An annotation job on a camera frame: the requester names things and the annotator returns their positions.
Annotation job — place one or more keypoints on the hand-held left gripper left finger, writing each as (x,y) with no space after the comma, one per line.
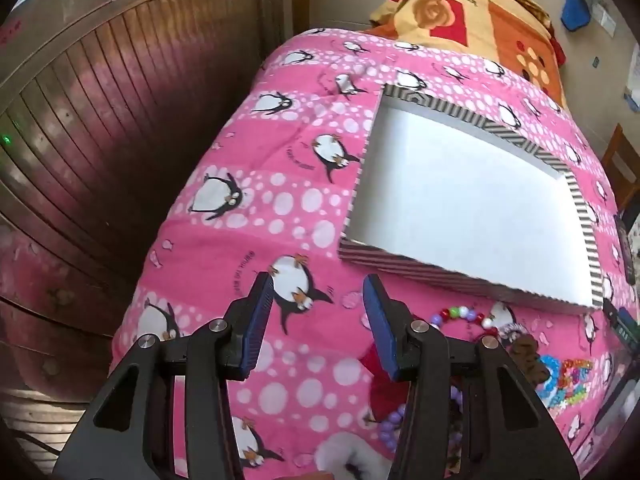
(255,322)

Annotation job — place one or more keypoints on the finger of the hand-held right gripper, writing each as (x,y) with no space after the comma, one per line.
(625,321)

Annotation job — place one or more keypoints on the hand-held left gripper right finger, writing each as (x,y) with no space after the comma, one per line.
(380,325)

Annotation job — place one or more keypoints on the red velvet hair bow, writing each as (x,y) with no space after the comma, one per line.
(385,400)

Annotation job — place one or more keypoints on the leopard print hair bow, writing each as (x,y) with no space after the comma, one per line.
(527,355)

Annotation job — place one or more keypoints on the striped cardboard box tray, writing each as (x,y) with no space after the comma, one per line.
(450,185)

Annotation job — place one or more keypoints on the black remote control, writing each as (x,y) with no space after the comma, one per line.
(625,250)

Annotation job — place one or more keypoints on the wooden chair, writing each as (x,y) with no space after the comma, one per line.
(620,155)

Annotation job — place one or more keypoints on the pink penguin print blanket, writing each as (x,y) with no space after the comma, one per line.
(300,160)

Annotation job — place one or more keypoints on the brown wooden slatted headboard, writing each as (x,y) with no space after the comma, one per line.
(100,110)

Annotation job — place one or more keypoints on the blue hanging cloth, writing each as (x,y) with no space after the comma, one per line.
(575,10)

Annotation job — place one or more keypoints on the orange floral pillow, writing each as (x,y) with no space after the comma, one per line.
(450,10)

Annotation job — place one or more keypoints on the wall calendar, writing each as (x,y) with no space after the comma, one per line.
(632,75)

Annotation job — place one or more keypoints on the white wall socket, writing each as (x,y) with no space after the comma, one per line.
(607,19)

